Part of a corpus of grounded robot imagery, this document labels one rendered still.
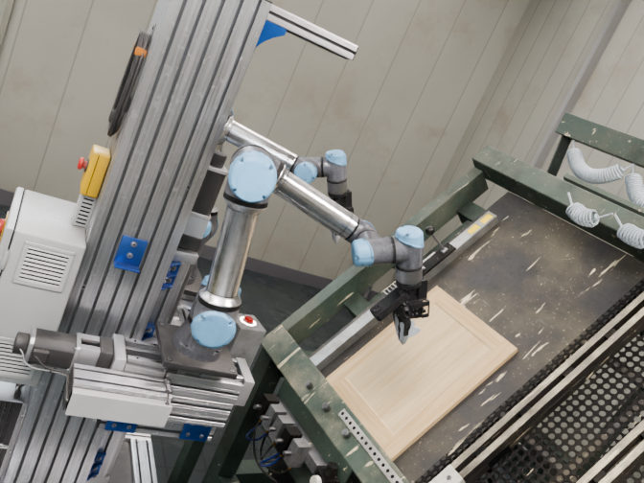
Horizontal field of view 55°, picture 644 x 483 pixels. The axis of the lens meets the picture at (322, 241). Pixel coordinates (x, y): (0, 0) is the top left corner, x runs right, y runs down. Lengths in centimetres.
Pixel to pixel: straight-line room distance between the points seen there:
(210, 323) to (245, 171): 41
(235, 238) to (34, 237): 55
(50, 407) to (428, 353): 127
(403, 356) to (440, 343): 14
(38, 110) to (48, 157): 36
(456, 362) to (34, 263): 139
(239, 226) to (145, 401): 55
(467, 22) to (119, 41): 296
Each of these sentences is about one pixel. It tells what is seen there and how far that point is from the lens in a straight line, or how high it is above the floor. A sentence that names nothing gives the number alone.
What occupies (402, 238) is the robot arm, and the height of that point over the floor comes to 162.
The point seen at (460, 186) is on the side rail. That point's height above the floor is 171.
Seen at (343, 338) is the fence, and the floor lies 103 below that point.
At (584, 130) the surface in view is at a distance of 308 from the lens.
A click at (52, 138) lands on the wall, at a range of 519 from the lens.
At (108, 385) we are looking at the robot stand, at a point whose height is 96.
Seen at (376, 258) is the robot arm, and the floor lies 154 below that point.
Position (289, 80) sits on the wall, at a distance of 532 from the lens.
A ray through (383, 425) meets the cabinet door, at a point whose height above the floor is 94.
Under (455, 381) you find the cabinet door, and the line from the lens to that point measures 221.
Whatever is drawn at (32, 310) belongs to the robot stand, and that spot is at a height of 101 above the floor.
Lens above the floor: 193
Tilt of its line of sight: 15 degrees down
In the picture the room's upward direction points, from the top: 25 degrees clockwise
